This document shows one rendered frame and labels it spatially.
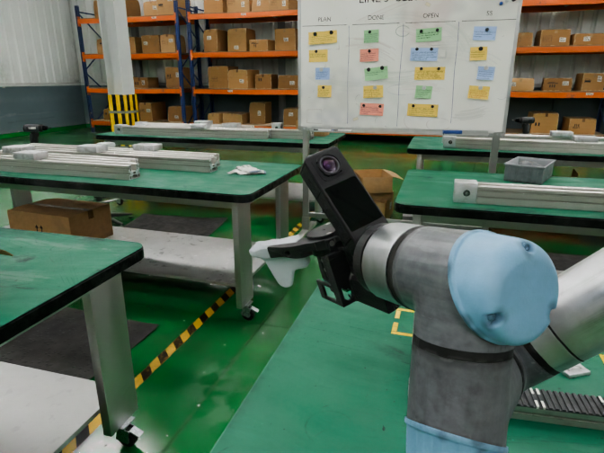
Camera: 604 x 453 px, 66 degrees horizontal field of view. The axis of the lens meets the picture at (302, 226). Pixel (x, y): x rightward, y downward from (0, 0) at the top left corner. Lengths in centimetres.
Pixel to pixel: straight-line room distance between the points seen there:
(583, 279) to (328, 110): 325
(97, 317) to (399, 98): 258
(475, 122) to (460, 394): 322
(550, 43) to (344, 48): 716
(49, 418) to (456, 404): 169
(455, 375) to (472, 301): 6
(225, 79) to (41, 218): 833
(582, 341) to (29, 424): 175
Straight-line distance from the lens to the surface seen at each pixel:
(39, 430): 189
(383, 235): 42
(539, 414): 94
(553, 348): 48
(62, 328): 295
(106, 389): 185
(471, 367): 36
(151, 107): 1250
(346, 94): 360
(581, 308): 47
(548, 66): 1133
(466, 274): 33
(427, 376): 37
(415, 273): 37
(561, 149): 421
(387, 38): 356
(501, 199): 231
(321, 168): 48
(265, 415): 87
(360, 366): 99
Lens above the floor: 133
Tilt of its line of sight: 18 degrees down
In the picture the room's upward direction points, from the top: straight up
